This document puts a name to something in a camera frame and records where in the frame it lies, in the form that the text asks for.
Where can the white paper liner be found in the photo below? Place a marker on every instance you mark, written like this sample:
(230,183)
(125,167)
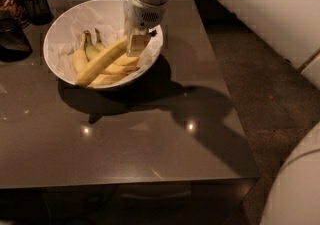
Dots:
(90,15)

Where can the bottom yellow banana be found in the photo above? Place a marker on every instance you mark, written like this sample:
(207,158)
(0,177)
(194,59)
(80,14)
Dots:
(105,79)

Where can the brown patterned jar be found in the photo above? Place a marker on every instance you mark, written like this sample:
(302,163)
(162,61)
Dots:
(16,9)

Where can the right lower yellow banana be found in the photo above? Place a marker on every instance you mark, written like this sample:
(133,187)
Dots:
(122,65)

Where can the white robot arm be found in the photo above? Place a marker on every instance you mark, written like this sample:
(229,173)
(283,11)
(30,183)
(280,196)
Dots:
(292,29)

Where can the greenish banana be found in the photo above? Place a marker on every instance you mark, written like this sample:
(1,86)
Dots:
(91,50)

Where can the large front yellow banana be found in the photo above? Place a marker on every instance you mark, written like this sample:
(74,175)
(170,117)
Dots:
(102,60)

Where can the black mesh pen cup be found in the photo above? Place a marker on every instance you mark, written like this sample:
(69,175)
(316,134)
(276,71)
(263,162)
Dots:
(38,11)

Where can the left pale yellow banana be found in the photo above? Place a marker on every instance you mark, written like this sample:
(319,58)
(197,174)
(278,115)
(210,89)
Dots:
(79,57)

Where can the white bowl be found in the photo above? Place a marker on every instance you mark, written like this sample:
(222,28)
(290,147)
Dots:
(66,22)

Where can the back small banana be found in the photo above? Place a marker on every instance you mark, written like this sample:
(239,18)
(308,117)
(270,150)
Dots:
(99,44)

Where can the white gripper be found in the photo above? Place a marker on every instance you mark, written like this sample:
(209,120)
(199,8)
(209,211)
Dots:
(139,14)

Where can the dark glass container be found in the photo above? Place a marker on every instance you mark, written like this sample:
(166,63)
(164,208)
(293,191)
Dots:
(14,45)

